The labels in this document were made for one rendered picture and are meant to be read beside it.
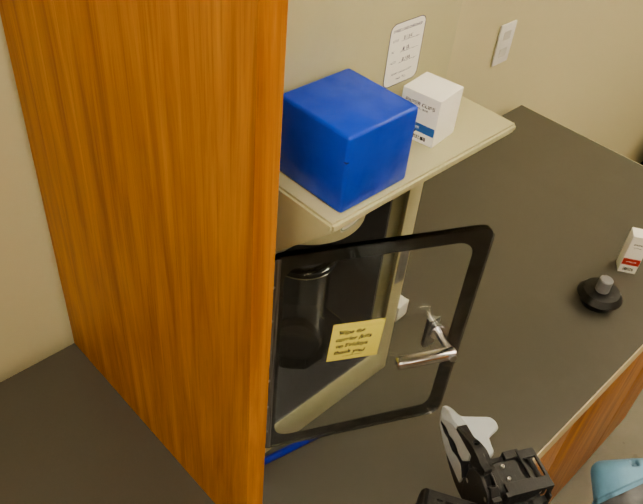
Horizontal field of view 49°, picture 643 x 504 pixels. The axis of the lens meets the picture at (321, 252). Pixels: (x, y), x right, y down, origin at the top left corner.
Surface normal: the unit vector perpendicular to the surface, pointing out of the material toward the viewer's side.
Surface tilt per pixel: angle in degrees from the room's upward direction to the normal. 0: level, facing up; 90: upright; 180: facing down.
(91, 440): 0
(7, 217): 90
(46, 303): 90
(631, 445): 0
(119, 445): 0
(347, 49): 90
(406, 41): 90
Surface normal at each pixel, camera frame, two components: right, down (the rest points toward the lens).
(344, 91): 0.08, -0.74
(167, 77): -0.72, 0.41
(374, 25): 0.69, 0.52
